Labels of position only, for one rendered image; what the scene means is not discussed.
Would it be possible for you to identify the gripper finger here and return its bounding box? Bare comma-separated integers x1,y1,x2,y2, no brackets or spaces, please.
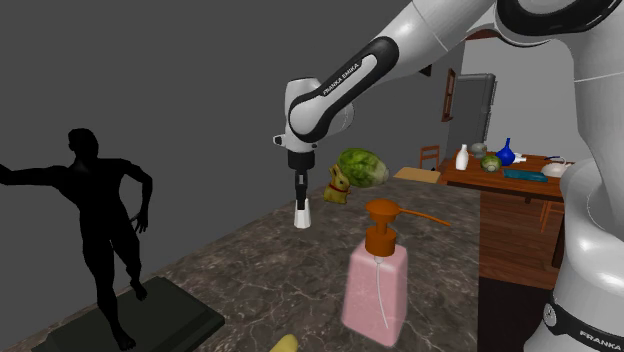
293,175,310,212

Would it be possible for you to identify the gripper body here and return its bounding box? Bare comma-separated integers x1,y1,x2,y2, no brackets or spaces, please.
286,149,316,179

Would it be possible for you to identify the small white bottle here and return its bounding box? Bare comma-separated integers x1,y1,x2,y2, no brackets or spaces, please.
293,198,313,230

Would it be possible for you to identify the gold rabbit figure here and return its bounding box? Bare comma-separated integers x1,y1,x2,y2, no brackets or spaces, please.
322,163,353,206

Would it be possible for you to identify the green cabbage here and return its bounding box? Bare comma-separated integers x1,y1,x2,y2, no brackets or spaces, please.
337,147,392,190

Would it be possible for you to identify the pink soap dispenser orange pump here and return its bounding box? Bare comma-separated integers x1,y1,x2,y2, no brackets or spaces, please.
340,198,453,349

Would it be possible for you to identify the wooden chair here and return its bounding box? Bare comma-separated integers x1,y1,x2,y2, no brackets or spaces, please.
419,144,441,172

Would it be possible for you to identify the yellow banana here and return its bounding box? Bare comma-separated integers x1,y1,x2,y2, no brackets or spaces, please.
268,333,300,352

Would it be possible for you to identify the grey refrigerator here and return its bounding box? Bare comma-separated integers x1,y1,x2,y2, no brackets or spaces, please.
444,72,499,162

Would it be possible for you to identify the black human figure statue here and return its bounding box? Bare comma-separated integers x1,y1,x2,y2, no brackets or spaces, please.
0,127,226,352

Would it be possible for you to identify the wooden dining table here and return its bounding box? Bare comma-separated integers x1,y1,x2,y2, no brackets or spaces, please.
440,137,577,204

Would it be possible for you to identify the brown framed wall picture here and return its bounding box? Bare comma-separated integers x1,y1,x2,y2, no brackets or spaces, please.
440,67,457,124

